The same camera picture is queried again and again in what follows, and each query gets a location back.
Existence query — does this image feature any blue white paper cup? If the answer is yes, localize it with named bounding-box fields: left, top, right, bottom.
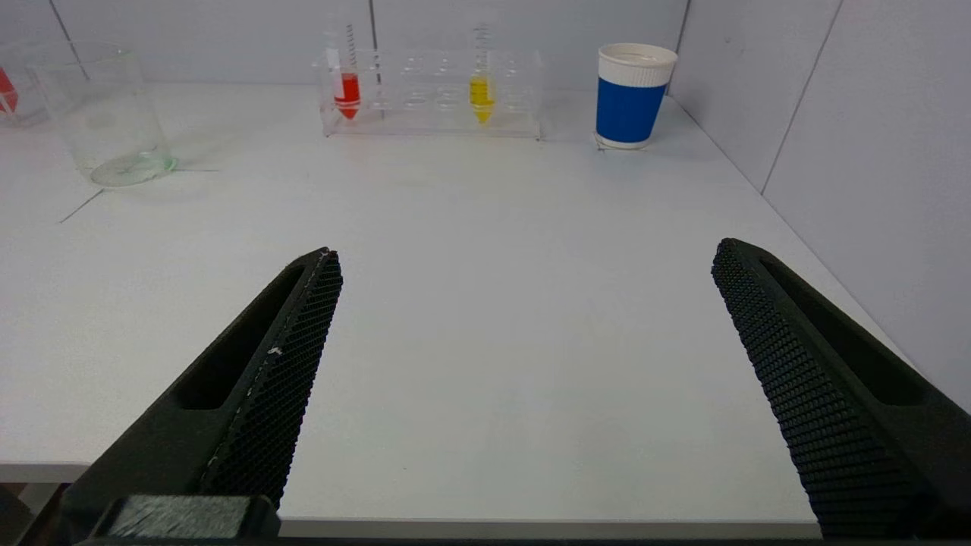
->
left=595, top=43, right=679, bottom=150

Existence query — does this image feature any clear acrylic test tube rack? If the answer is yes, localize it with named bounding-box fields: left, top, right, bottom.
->
left=0, top=38, right=55, bottom=128
left=315, top=47, right=544, bottom=141

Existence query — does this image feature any clear glass beaker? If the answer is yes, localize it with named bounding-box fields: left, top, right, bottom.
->
left=30, top=44, right=178, bottom=188

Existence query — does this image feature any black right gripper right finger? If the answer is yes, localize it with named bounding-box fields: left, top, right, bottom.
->
left=712, top=238, right=971, bottom=539

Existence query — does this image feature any red and white pigment tube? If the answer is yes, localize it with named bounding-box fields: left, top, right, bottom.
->
left=332, top=23, right=362, bottom=121

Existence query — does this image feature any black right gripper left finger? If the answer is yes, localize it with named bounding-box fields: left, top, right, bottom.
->
left=61, top=247, right=344, bottom=532

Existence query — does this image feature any yellow pigment test tube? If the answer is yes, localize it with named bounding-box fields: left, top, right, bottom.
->
left=468, top=23, right=497, bottom=125

